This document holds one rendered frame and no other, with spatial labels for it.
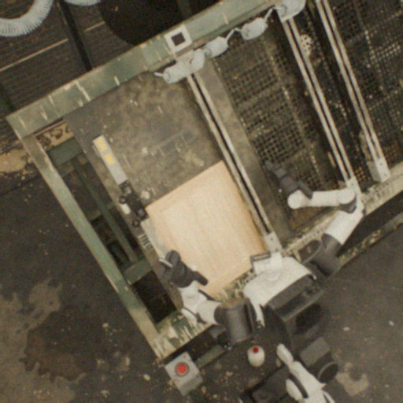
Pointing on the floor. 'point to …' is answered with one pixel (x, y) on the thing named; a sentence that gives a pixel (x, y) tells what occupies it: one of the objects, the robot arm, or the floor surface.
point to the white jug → (256, 356)
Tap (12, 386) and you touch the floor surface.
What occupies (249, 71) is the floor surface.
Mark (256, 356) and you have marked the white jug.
